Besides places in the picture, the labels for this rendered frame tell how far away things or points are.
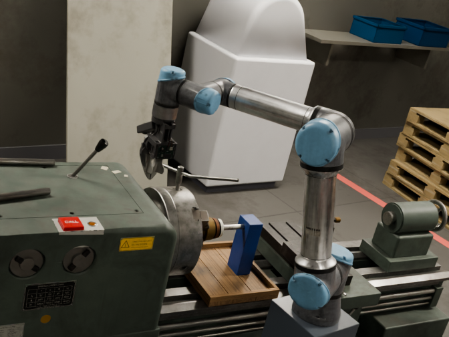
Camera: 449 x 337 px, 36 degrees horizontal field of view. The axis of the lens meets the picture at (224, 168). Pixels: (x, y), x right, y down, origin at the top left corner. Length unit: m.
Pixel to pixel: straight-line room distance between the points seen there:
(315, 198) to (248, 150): 3.59
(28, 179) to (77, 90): 2.55
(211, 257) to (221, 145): 2.56
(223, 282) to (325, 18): 4.44
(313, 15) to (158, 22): 1.98
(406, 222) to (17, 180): 1.65
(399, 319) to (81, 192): 1.59
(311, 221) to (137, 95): 3.26
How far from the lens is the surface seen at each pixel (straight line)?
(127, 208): 2.15
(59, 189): 2.21
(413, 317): 3.22
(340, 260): 2.03
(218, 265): 2.70
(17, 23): 5.02
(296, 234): 2.91
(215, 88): 2.01
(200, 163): 5.38
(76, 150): 4.79
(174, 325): 2.49
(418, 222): 3.10
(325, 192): 1.84
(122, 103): 4.93
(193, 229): 2.31
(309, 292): 1.92
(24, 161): 2.33
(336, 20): 6.83
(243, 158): 5.42
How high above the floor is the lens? 2.23
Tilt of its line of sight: 22 degrees down
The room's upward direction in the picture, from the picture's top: 14 degrees clockwise
